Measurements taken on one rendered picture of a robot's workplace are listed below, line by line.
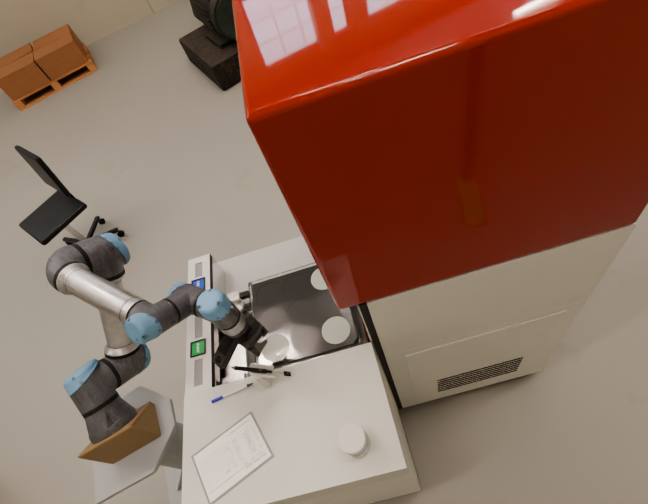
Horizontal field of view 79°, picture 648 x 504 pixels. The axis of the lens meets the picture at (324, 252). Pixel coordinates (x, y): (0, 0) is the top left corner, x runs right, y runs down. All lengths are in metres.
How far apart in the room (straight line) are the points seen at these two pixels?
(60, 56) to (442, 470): 6.10
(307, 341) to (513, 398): 1.19
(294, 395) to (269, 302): 0.39
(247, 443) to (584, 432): 1.53
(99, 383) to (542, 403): 1.87
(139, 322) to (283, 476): 0.56
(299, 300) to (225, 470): 0.58
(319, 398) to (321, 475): 0.20
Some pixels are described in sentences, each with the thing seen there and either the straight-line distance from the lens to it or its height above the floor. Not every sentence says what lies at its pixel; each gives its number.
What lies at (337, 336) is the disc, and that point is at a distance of 1.34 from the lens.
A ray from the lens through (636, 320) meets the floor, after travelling 2.51.
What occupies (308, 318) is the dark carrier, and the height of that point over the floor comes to 0.90.
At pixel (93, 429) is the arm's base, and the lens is 1.54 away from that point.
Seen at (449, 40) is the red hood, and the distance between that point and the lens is 0.60.
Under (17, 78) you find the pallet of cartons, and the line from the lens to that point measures 6.56.
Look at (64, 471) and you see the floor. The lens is 2.95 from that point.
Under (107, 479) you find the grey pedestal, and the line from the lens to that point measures 1.68.
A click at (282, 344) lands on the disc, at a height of 0.90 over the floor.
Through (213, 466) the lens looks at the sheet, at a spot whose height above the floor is 0.97.
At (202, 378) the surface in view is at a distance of 1.41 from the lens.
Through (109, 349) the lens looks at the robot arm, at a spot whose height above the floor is 1.04.
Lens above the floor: 2.11
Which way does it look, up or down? 53 degrees down
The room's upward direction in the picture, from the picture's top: 24 degrees counter-clockwise
